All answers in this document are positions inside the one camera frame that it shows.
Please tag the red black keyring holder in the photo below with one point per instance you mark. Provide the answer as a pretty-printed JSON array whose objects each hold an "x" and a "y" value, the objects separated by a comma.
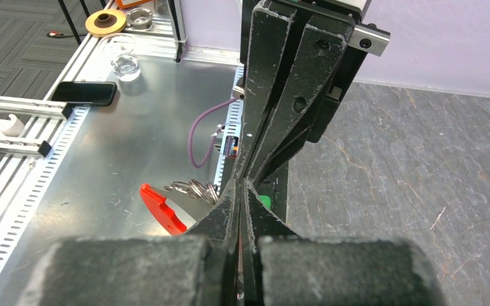
[{"x": 179, "y": 205}]

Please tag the aluminium frame rails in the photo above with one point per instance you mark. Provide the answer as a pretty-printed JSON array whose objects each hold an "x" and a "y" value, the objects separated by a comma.
[{"x": 78, "y": 172}]

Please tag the black smartphone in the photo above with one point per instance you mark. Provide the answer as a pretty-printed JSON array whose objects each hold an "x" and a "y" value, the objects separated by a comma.
[{"x": 98, "y": 94}]

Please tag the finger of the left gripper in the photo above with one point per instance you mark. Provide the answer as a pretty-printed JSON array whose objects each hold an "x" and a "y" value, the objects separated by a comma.
[
  {"x": 310, "y": 61},
  {"x": 263, "y": 86}
]

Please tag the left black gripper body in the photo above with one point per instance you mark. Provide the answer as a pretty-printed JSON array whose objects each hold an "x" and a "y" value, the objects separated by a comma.
[{"x": 366, "y": 39}]

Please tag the metal ring dish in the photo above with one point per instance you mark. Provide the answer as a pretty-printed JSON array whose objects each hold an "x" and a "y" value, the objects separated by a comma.
[{"x": 139, "y": 18}]

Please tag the clear glass cup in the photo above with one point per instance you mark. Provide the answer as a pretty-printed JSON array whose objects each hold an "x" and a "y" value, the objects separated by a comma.
[{"x": 124, "y": 63}]

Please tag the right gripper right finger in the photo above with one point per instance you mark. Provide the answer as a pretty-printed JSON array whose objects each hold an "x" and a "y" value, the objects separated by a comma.
[{"x": 265, "y": 252}]

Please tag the tape roll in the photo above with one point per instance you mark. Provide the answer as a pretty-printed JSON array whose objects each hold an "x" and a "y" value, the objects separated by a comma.
[{"x": 106, "y": 22}]

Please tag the grey slotted cable duct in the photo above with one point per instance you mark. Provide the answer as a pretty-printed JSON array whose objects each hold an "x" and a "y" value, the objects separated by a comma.
[{"x": 228, "y": 138}]

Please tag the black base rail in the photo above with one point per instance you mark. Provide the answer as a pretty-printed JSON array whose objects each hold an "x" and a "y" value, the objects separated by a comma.
[{"x": 276, "y": 187}]

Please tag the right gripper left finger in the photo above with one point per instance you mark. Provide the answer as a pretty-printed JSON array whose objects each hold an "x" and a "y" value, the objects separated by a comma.
[{"x": 213, "y": 243}]

